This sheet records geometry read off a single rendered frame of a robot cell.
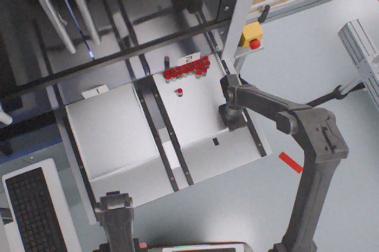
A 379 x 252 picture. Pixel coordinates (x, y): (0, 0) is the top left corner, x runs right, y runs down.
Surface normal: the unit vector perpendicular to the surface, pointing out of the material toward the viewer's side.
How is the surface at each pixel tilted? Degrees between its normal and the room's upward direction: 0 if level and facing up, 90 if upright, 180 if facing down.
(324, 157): 50
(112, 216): 41
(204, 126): 0
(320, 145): 21
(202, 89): 0
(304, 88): 0
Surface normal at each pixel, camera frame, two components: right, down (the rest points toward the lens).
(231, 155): 0.04, -0.25
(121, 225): 0.04, -0.82
